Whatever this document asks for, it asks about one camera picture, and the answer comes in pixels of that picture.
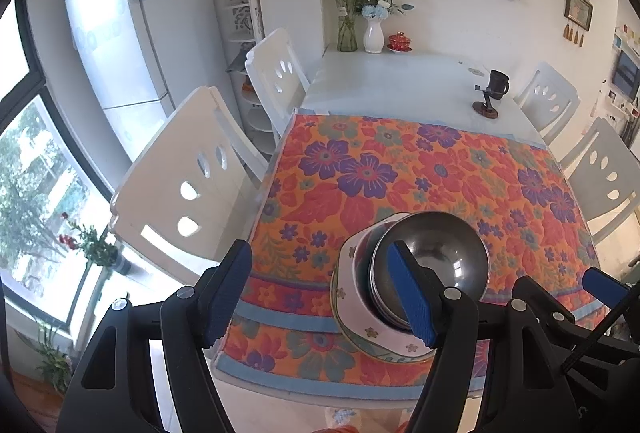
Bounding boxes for white flower vase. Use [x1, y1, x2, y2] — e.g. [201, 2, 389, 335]
[360, 0, 414, 54]

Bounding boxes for white chair far right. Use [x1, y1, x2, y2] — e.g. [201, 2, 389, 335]
[514, 62, 580, 145]

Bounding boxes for white chair near right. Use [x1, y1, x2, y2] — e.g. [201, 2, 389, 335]
[560, 118, 640, 245]

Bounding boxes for red flower potted plant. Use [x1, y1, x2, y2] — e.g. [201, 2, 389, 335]
[58, 212, 132, 276]

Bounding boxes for wall television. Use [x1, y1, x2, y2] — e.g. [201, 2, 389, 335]
[612, 50, 639, 101]

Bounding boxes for white corner shelf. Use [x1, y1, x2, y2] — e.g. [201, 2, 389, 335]
[224, 0, 277, 160]

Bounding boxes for white chair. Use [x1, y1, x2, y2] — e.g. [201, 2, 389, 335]
[514, 62, 580, 145]
[245, 28, 310, 138]
[560, 118, 640, 245]
[110, 86, 268, 285]

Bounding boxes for steel bowl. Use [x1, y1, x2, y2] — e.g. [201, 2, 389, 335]
[368, 211, 489, 331]

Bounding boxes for white floral square bowl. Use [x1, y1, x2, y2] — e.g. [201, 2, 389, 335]
[332, 213, 410, 333]

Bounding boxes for red lidded pot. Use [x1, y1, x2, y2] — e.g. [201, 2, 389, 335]
[386, 32, 412, 54]

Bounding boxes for green floor plant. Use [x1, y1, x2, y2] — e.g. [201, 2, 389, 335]
[17, 320, 74, 396]

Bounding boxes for white refrigerator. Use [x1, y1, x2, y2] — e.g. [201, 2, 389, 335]
[65, 0, 240, 160]

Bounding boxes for floral quilted table mat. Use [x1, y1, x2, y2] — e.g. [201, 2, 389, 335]
[214, 114, 605, 403]

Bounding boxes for green rimmed plate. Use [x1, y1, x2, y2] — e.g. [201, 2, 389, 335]
[330, 271, 435, 364]

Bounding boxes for white chair near left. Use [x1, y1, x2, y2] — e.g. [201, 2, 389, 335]
[110, 86, 268, 285]

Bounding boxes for dark brown cup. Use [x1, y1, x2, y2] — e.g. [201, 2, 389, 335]
[487, 70, 510, 100]

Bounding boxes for white chair far left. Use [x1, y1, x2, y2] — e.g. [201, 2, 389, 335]
[245, 28, 310, 138]

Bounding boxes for lower framed picture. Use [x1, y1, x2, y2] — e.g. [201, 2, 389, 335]
[564, 0, 593, 31]

